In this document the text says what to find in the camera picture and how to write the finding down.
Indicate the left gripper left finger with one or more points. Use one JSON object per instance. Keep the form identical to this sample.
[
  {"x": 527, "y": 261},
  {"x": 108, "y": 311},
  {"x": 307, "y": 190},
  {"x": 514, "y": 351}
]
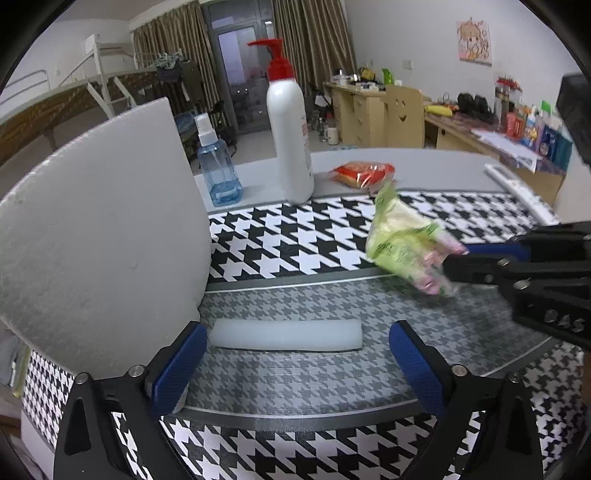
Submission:
[{"x": 88, "y": 447}]

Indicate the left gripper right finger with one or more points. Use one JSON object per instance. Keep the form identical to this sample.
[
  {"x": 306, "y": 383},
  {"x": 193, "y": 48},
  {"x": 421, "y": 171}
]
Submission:
[{"x": 507, "y": 445}]

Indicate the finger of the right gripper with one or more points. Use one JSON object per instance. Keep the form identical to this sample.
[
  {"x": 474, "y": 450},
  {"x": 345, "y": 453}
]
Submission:
[
  {"x": 482, "y": 269},
  {"x": 561, "y": 242}
]

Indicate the green tissue pack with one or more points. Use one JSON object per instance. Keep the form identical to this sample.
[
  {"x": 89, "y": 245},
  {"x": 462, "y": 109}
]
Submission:
[{"x": 410, "y": 246}]

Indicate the white remote control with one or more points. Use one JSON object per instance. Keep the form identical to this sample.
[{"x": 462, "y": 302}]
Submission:
[{"x": 537, "y": 207}]

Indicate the printed paper sheets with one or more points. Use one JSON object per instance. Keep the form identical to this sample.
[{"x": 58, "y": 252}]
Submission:
[{"x": 523, "y": 155}]

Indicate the anime girl poster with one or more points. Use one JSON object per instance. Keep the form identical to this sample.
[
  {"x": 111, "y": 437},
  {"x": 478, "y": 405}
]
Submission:
[{"x": 474, "y": 42}]

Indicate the red snack packet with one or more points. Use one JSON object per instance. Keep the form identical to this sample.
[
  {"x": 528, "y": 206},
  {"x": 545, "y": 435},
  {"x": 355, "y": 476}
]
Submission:
[{"x": 363, "y": 175}]

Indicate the white foam strip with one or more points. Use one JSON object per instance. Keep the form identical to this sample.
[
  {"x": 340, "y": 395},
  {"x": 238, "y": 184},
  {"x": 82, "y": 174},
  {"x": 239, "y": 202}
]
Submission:
[{"x": 290, "y": 335}]

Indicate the wooden desk with drawers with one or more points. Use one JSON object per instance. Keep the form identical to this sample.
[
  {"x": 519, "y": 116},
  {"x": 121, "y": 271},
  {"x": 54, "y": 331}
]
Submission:
[{"x": 362, "y": 118}]

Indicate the white foam box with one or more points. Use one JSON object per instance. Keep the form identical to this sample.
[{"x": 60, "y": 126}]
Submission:
[{"x": 105, "y": 246}]

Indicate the houndstooth table mat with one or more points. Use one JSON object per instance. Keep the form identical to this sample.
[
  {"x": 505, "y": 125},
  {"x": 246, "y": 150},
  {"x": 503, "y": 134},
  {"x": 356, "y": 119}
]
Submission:
[{"x": 325, "y": 399}]

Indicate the white red pump bottle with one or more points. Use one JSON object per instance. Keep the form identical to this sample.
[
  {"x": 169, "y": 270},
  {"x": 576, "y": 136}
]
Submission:
[{"x": 288, "y": 124}]

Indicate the blue spray bottle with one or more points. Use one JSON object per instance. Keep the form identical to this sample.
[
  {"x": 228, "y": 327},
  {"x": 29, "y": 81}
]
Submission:
[{"x": 223, "y": 185}]

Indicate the right brown curtain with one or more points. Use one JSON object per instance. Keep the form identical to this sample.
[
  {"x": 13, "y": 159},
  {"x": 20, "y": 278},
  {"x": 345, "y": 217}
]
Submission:
[{"x": 315, "y": 37}]

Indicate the brown curtain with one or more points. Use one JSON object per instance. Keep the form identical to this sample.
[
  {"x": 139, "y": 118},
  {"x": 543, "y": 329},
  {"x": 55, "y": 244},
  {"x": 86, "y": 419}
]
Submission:
[
  {"x": 315, "y": 37},
  {"x": 181, "y": 29}
]

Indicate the glass balcony door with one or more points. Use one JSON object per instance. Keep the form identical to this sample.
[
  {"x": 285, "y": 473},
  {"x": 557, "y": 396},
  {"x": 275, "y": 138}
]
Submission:
[{"x": 241, "y": 68}]

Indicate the left brown curtain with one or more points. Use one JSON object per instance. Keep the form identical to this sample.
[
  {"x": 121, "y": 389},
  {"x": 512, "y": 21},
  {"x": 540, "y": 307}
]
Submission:
[{"x": 181, "y": 29}]

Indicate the metal bunk bed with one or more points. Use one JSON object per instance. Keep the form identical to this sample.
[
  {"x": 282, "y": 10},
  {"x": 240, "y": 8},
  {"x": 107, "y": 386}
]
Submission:
[{"x": 86, "y": 87}]

